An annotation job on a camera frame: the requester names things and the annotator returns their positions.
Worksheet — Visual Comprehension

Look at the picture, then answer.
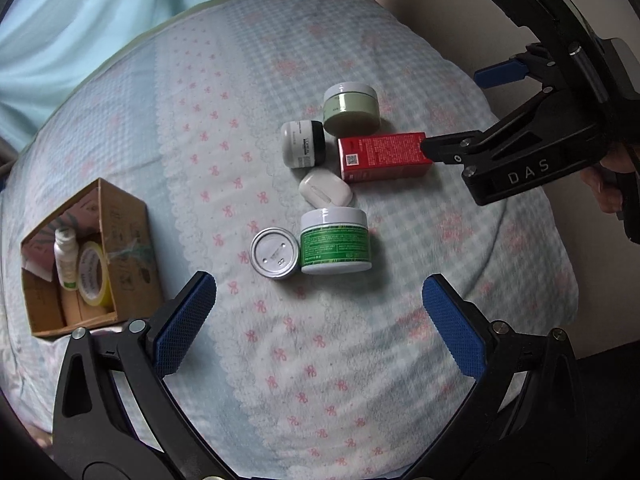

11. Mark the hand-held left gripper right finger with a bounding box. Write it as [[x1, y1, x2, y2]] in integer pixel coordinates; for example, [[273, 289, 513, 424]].
[[410, 274, 586, 476]]

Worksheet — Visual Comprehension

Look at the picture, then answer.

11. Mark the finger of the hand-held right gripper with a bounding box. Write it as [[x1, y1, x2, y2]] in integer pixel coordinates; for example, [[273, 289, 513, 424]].
[[420, 89, 581, 166], [474, 42, 563, 92]]

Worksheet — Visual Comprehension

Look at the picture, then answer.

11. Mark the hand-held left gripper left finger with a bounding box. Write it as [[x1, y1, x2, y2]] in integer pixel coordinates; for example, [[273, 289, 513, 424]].
[[52, 271, 222, 472]]

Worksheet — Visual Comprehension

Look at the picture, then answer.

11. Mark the red carton box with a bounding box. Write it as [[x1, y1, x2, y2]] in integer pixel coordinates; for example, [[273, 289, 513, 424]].
[[337, 132, 434, 182]]

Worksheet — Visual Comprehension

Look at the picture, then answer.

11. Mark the cardboard box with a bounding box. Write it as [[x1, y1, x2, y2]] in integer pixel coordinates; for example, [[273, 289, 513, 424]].
[[20, 177, 166, 338]]

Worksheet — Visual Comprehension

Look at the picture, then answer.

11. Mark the pale green jar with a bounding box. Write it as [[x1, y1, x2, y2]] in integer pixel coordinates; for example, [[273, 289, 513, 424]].
[[322, 82, 380, 137]]

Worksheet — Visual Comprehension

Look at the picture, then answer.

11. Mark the round silver tin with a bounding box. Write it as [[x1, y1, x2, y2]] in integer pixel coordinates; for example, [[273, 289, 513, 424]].
[[250, 227, 301, 281]]

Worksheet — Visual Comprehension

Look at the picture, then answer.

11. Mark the green label white jar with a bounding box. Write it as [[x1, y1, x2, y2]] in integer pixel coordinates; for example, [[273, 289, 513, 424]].
[[299, 206, 373, 276]]

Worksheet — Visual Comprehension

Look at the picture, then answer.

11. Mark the white jar with black lid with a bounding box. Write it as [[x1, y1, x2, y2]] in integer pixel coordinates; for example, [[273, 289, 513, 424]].
[[280, 120, 327, 169]]

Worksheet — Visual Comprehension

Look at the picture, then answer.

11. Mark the person's right hand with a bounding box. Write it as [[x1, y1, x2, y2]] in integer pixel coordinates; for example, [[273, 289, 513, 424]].
[[581, 142, 640, 216]]

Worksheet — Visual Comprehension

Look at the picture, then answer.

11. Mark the yellow tape roll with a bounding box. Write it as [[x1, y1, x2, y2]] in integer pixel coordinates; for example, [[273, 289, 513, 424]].
[[78, 241, 115, 309]]

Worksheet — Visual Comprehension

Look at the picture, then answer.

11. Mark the white plastic bottle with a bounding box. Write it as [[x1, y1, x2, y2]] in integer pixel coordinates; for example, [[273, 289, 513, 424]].
[[53, 227, 81, 292]]

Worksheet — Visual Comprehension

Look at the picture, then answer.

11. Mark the light blue hanging cloth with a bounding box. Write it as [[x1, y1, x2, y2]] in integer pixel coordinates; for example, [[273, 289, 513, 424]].
[[0, 0, 217, 148]]

